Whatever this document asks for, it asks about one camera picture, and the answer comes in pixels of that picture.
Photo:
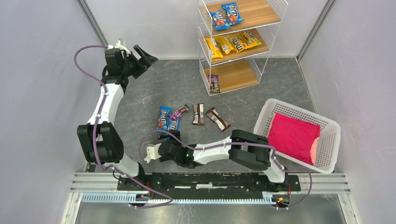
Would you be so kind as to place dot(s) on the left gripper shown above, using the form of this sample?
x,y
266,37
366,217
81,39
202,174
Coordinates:
x,y
136,63

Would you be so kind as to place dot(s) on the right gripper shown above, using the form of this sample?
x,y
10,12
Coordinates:
x,y
168,136

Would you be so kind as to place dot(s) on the blue candy bag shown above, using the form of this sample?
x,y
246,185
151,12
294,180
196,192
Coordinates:
x,y
163,120
233,16
218,20
173,124

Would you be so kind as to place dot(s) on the brown candy bar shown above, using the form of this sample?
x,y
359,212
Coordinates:
x,y
198,114
214,116

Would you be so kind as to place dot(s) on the yellow candy bag top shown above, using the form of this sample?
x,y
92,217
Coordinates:
x,y
214,50

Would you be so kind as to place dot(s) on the yellow candy bag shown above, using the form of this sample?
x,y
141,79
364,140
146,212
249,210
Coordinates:
x,y
214,50
225,44
250,39
238,42

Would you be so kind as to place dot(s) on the yellow candy bag bottom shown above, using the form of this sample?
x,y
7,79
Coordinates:
x,y
238,42

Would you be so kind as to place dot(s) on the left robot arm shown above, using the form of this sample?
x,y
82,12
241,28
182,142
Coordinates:
x,y
100,142

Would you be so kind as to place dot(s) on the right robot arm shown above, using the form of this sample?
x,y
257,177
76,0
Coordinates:
x,y
247,149

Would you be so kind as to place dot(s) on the purple candy bag on floor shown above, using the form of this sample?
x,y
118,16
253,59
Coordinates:
x,y
175,115

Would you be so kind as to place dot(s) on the purple candy bag on shelf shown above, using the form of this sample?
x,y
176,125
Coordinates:
x,y
214,84

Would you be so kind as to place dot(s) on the bottom wooden shelf board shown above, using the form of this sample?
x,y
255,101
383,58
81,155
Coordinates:
x,y
232,76

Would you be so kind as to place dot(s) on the wooden shelf board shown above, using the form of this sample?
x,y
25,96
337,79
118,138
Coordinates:
x,y
255,14
232,76
263,48

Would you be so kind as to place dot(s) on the middle wooden shelf board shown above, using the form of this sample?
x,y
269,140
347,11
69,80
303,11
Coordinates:
x,y
263,48

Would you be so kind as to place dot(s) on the top wooden shelf board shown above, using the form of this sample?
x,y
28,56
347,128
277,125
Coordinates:
x,y
255,14

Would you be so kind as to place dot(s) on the pink cloth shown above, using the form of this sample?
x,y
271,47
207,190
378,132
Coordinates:
x,y
295,138

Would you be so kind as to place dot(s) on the white plastic basket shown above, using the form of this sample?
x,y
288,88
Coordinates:
x,y
328,142

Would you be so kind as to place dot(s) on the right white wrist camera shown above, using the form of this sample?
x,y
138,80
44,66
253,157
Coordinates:
x,y
152,152

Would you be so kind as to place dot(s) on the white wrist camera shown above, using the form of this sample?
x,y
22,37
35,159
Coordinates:
x,y
152,152
120,44

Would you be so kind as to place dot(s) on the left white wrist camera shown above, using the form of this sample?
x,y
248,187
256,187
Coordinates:
x,y
120,44

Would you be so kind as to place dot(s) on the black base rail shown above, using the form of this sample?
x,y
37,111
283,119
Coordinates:
x,y
179,186

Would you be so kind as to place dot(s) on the white wire shelf rack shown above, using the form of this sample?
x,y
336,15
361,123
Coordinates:
x,y
268,33

